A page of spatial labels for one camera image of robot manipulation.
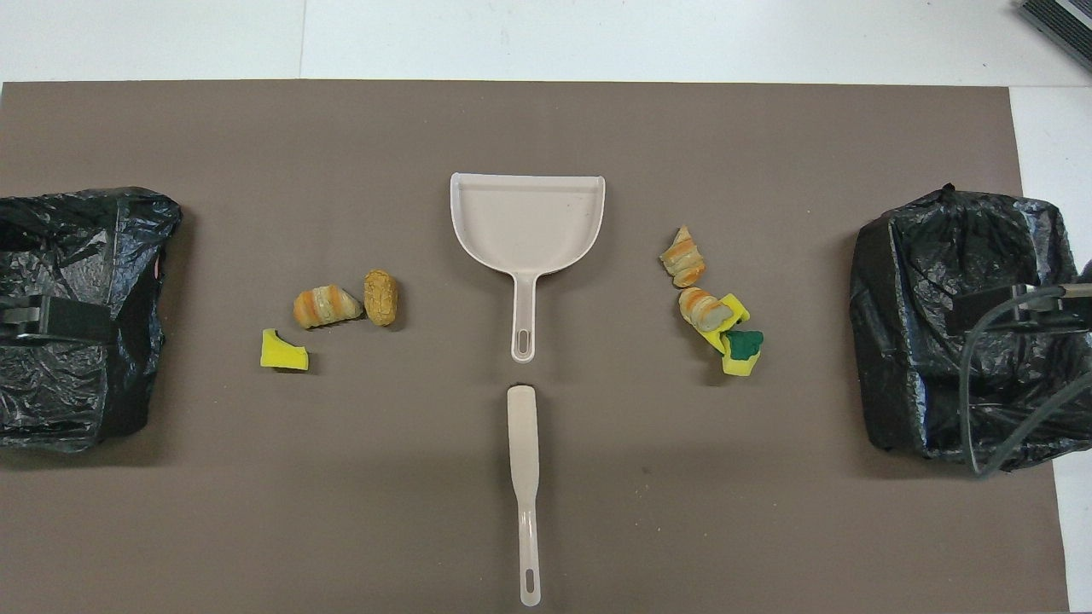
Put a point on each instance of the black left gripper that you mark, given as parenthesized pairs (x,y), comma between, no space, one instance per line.
(19,322)

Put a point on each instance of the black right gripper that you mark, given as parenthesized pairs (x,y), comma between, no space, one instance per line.
(1066,314)

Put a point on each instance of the plain yellow sponge piece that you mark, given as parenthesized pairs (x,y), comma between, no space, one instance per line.
(281,354)
(737,307)

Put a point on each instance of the yellow sponge green scrub top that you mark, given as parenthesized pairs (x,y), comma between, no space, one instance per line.
(744,345)

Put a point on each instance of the brown oval bread roll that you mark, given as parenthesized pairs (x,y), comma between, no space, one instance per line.
(380,297)

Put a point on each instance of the beige hand brush black bristles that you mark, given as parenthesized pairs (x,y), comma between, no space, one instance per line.
(522,426)

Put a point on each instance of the beige plastic dustpan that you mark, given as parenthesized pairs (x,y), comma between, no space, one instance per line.
(525,222)

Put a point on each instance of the black bag lined bin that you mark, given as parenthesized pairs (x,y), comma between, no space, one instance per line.
(938,247)
(85,401)

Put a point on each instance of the grey ribbed device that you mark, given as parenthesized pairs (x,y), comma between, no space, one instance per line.
(1066,21)

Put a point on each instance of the brown table mat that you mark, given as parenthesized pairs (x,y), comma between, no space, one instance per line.
(546,128)

